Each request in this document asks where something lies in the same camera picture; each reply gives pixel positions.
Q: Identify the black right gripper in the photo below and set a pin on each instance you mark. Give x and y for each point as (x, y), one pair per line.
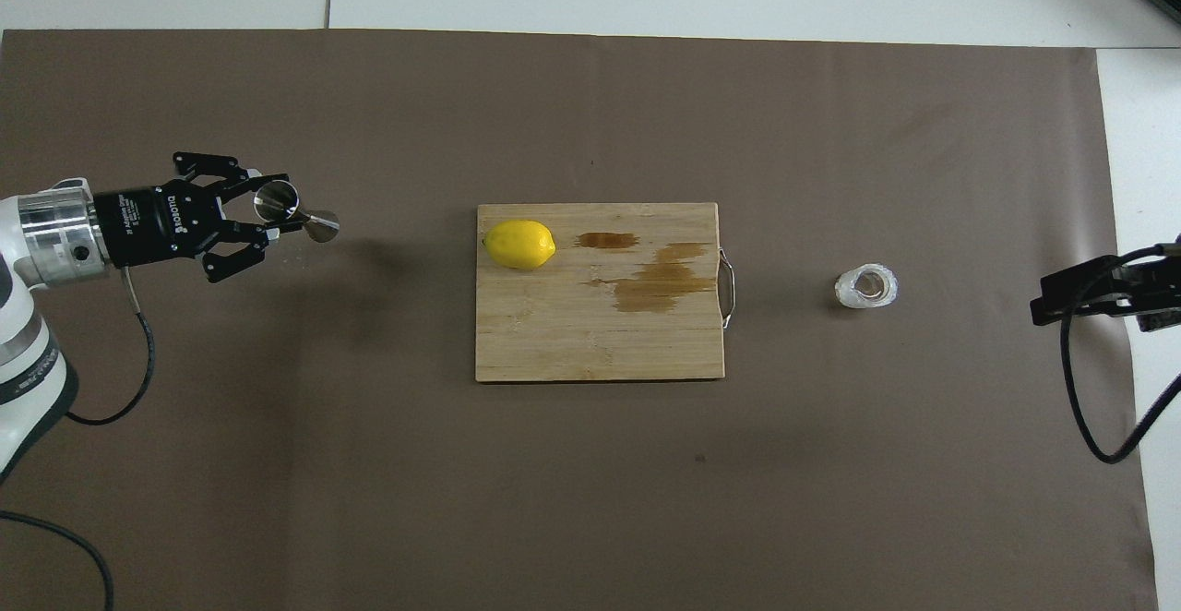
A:
(1153, 283)

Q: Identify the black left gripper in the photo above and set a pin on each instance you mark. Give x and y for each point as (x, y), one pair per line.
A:
(157, 223)

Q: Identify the steel double jigger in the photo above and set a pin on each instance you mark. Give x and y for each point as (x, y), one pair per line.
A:
(277, 200)

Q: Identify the clear faceted glass cup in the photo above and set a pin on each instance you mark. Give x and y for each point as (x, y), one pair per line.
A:
(867, 286)

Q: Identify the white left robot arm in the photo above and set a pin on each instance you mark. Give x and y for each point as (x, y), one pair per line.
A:
(23, 362)

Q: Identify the yellow lemon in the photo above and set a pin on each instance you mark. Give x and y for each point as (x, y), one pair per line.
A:
(519, 244)

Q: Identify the brown paper table mat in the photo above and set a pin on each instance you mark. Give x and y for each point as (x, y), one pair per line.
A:
(369, 482)

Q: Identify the wooden cutting board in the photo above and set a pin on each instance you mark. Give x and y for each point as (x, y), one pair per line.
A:
(554, 334)

